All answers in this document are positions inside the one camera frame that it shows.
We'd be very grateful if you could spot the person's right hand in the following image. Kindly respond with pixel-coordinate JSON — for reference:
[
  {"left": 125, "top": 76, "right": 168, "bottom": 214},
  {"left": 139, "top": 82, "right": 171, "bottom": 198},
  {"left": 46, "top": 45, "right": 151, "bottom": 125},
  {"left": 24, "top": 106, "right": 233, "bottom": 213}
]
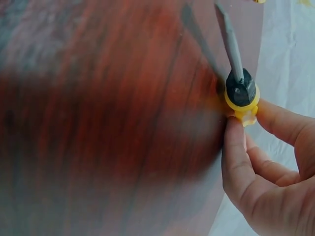
[{"left": 221, "top": 100, "right": 315, "bottom": 236}]

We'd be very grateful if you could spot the yellow and black screwdriver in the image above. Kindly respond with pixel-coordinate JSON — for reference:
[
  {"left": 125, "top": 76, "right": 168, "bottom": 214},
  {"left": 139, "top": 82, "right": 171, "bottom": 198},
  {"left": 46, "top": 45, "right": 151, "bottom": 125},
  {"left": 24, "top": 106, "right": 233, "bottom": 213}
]
[{"left": 213, "top": 2, "right": 261, "bottom": 128}]

